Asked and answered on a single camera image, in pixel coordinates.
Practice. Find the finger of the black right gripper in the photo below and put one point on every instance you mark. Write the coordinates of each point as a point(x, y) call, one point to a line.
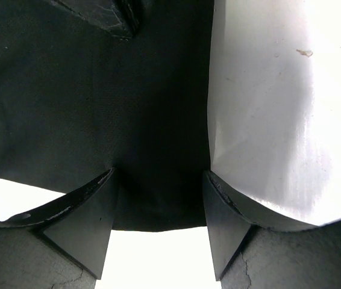
point(120, 18)

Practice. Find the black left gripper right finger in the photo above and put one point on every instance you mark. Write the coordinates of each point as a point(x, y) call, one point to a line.
point(255, 247)

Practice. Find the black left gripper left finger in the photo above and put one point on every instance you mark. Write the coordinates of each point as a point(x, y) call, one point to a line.
point(61, 244)

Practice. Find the black t shirt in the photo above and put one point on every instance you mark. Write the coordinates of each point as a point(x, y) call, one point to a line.
point(76, 101)

